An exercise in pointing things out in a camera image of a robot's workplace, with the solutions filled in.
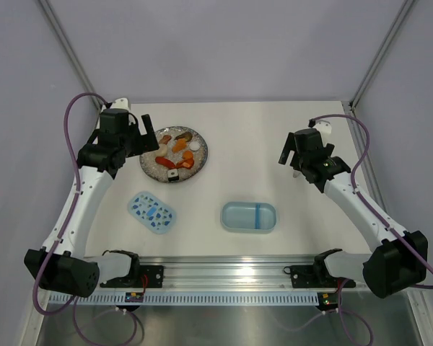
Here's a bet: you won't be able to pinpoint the orange fried food piece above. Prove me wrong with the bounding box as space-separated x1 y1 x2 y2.
172 138 187 153

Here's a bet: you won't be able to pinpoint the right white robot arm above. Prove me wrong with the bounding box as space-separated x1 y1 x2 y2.
279 128 428 298

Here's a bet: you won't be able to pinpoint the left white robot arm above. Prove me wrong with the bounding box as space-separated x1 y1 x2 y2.
24 108 159 298

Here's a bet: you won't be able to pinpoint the terrazzo pattern lunch box lid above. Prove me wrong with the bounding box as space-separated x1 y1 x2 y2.
127 191 177 234

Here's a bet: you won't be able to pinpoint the blue lunch box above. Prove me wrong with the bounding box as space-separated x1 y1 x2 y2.
220 202 277 234

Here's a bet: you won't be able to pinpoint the beige mushroom piece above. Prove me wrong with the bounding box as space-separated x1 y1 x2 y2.
154 143 168 157

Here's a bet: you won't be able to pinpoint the pink ham slice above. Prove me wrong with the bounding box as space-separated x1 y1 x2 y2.
160 135 172 144

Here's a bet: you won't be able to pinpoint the red sausage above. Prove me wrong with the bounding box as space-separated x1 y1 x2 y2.
155 156 176 169

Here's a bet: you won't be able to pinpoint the speckled round plate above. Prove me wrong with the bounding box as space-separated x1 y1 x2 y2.
139 126 209 183

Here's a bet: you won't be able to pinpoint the sushi roll piece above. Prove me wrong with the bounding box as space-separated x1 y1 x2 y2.
167 169 180 182

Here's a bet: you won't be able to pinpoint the orange carrot pieces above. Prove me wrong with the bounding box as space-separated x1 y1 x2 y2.
175 151 194 169

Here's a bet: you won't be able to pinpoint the white round radish slice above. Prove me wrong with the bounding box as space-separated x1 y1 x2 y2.
189 141 200 151

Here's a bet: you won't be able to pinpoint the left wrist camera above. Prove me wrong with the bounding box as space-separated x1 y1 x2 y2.
109 97 131 112

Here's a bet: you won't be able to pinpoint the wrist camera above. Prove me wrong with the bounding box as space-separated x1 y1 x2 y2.
308 119 332 137
109 97 131 112

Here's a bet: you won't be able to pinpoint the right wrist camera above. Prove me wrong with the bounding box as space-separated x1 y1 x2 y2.
308 119 332 137

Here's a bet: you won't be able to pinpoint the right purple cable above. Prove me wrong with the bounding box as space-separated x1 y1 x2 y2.
274 113 433 344

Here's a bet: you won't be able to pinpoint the purple cable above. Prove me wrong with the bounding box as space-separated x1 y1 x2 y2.
33 92 145 345
274 113 433 344

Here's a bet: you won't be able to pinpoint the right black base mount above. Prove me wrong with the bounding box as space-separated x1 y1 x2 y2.
283 265 343 289

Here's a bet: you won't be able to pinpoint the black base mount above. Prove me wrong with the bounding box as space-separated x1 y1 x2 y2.
283 265 343 289
100 265 165 289

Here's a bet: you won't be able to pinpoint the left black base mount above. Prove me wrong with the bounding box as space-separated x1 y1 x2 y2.
100 265 165 289

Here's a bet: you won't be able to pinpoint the aluminium rail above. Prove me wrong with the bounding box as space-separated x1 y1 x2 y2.
35 254 423 291

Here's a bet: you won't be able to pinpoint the left aluminium frame post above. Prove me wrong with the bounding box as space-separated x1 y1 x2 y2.
35 0 95 92

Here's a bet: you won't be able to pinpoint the aluminium frame post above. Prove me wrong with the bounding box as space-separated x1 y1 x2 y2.
349 0 418 112
35 0 95 92

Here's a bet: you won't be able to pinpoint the white slotted cable duct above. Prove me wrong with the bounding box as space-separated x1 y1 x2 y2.
48 291 322 307

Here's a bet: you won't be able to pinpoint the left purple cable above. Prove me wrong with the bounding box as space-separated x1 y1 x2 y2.
33 92 145 345

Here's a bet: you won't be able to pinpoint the right aluminium frame post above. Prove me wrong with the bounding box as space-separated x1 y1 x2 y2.
349 0 418 112

